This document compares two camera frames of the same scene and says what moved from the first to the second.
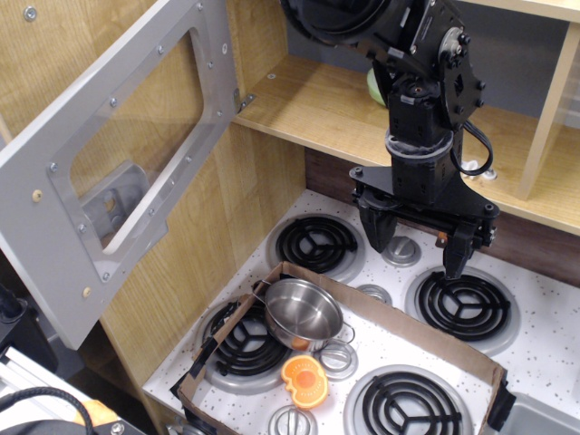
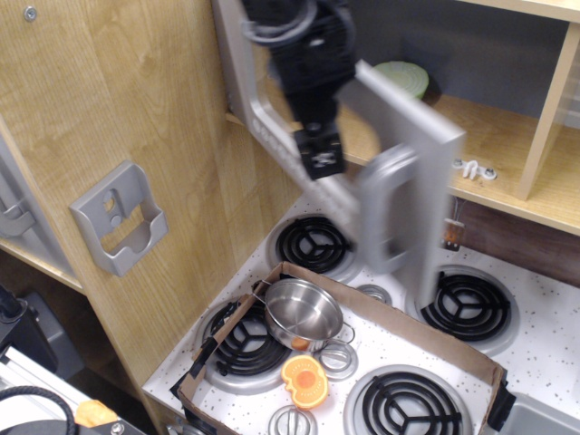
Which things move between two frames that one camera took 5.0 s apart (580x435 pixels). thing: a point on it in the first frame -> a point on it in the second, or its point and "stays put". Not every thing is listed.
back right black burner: [481, 307] stays put
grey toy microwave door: [92, 179] -> [402, 159]
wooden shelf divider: [550, 113] stays put
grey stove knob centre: [339, 359] stays put
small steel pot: [304, 314] stays put
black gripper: [428, 188] -> [321, 149]
